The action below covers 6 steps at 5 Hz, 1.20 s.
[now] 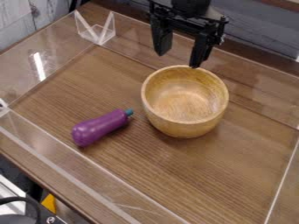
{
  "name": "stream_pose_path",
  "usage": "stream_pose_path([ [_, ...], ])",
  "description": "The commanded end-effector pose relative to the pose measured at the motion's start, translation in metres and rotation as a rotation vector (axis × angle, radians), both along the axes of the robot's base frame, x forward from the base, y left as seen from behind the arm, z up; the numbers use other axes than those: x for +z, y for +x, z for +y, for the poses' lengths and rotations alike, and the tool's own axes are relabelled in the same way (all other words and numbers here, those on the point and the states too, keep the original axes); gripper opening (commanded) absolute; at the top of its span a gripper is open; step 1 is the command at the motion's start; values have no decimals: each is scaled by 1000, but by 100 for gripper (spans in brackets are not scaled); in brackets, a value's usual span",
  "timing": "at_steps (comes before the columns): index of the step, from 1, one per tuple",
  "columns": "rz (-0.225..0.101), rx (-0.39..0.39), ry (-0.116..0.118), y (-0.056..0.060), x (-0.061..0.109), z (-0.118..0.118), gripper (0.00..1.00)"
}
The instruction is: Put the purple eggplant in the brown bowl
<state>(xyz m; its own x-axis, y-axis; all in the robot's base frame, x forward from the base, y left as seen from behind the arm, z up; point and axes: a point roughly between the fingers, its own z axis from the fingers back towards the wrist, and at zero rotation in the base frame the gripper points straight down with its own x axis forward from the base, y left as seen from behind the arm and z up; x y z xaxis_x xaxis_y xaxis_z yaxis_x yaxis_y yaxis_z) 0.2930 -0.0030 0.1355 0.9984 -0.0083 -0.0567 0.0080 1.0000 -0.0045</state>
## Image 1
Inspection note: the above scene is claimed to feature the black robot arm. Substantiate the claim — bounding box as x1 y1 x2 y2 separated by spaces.
147 0 230 68

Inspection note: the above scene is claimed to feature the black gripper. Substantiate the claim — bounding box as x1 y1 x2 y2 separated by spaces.
149 0 230 68

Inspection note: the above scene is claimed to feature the clear acrylic corner bracket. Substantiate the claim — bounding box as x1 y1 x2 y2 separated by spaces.
74 11 117 46

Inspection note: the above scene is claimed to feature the clear acrylic tray wall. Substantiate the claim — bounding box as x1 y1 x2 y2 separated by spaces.
0 99 189 224

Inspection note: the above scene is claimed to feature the brown wooden bowl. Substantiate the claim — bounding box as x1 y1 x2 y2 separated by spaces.
141 65 230 138

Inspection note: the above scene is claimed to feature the yellow black device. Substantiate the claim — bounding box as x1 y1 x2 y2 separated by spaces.
24 195 67 224

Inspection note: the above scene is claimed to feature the purple toy eggplant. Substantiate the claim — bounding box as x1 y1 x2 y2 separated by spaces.
71 109 134 147

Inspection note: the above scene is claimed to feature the black cable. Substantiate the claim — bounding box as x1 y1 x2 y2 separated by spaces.
0 196 43 224

